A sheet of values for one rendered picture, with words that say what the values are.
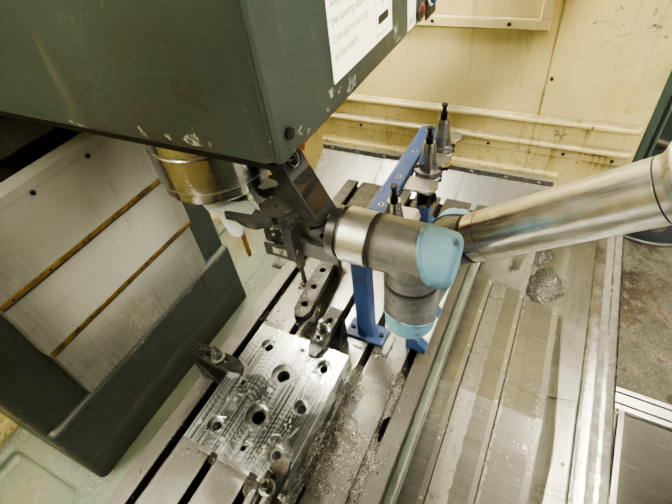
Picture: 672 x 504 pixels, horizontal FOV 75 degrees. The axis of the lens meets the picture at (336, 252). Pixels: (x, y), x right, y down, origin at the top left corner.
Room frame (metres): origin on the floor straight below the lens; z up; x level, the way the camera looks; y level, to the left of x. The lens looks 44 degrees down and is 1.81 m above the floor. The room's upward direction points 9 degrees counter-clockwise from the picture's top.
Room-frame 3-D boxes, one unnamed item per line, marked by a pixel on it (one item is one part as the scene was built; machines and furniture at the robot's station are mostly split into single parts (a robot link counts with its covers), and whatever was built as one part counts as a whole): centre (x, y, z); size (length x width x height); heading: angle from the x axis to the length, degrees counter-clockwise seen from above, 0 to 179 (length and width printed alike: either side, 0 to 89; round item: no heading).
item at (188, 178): (0.54, 0.14, 1.54); 0.16 x 0.16 x 0.12
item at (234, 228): (0.50, 0.14, 1.42); 0.09 x 0.03 x 0.06; 71
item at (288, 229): (0.47, 0.04, 1.42); 0.12 x 0.08 x 0.09; 58
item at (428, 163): (0.84, -0.24, 1.26); 0.04 x 0.04 x 0.07
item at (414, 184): (0.79, -0.21, 1.21); 0.07 x 0.05 x 0.01; 58
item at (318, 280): (0.78, 0.06, 0.93); 0.26 x 0.05 x 0.06; 153
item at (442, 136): (0.93, -0.30, 1.26); 0.04 x 0.04 x 0.07
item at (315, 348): (0.58, 0.05, 0.97); 0.13 x 0.03 x 0.15; 148
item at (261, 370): (0.46, 0.18, 0.96); 0.29 x 0.23 x 0.05; 148
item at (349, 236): (0.43, -0.03, 1.42); 0.08 x 0.05 x 0.08; 148
